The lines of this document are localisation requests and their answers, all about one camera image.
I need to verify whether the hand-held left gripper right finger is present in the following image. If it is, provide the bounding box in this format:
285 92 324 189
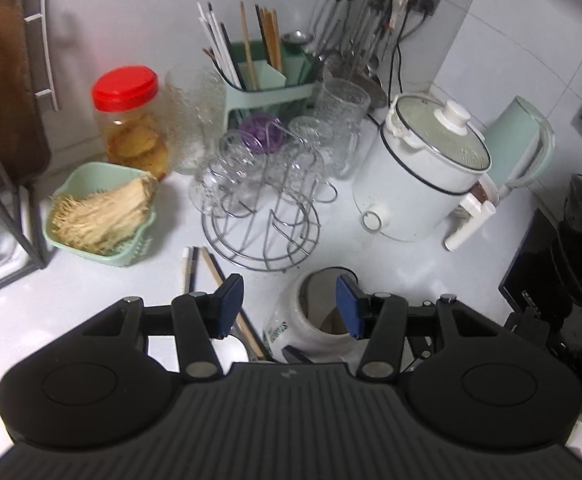
335 274 502 382

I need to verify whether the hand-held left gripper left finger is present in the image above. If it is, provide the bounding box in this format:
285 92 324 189
81 275 245 382

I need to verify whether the white ceramic mug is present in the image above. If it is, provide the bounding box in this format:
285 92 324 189
263 267 369 366

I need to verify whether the white-handled spoon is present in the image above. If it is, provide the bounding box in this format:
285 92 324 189
183 246 195 295

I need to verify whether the black induction cooker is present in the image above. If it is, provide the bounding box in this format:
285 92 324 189
498 207 572 321

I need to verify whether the white electric cooker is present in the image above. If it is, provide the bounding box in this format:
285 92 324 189
352 92 500 252

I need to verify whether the cluster of clear glass cups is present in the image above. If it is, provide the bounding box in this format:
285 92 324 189
188 115 339 221

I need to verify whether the enoki mushroom bundle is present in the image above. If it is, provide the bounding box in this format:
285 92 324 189
50 172 154 255

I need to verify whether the purple lid glass cup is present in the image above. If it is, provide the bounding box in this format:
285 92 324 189
239 114 288 155

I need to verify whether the tall textured glass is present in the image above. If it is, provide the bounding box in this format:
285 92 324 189
163 64 229 176

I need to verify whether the red lid plastic jar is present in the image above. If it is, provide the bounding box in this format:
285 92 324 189
91 65 169 181

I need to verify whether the green plastic basket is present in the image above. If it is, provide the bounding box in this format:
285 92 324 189
44 161 159 267

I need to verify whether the mint green kettle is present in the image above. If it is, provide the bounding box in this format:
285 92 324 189
483 96 556 201

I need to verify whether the textured glass mug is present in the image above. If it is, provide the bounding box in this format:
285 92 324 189
313 79 372 178

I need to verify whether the green utensil holder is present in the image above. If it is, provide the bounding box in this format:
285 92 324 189
218 40 324 131

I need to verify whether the bunch of upright chopsticks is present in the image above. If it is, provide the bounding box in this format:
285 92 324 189
195 0 284 92

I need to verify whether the small steel ladle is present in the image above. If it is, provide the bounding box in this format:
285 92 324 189
281 31 318 56

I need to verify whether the wooden cutting board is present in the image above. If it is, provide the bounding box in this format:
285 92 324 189
0 0 61 186

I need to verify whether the wire cup rack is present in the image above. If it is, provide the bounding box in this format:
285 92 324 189
201 115 339 273

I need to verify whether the black power cable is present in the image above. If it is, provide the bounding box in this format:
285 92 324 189
395 10 434 98

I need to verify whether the black frame dish rack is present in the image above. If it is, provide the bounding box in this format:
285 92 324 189
0 105 47 306

